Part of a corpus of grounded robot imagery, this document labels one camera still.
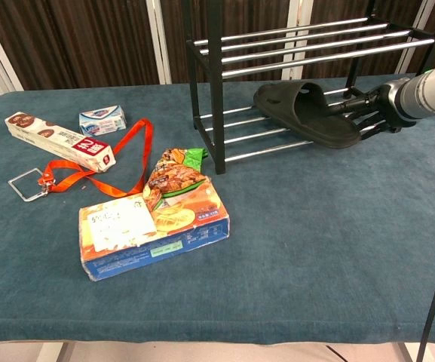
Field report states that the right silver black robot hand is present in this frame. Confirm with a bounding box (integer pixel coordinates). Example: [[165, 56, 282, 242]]
[[328, 73, 435, 143]]

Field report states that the black shoe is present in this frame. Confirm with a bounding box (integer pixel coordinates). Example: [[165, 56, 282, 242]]
[[253, 81, 362, 149]]

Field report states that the black chrome shoe rack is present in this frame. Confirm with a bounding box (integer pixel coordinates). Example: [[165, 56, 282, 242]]
[[181, 0, 435, 175]]

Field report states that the blue table cloth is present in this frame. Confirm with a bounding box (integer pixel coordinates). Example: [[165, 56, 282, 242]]
[[0, 73, 435, 345]]

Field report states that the green orange snack bag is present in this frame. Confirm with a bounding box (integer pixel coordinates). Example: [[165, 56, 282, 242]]
[[143, 146, 207, 212]]

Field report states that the small blue white soap box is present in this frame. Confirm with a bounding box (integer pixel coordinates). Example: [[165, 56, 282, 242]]
[[78, 104, 127, 137]]

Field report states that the orange blue biscuit box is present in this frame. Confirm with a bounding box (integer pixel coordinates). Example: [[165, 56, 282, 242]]
[[78, 176, 231, 283]]

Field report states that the long white cookie box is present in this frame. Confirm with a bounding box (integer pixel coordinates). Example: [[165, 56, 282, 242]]
[[5, 111, 117, 174]]

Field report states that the clear badge holder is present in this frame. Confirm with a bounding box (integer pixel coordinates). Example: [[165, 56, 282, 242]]
[[8, 168, 51, 204]]

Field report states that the orange lanyard strap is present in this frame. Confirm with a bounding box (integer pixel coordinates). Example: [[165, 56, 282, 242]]
[[38, 118, 155, 198]]

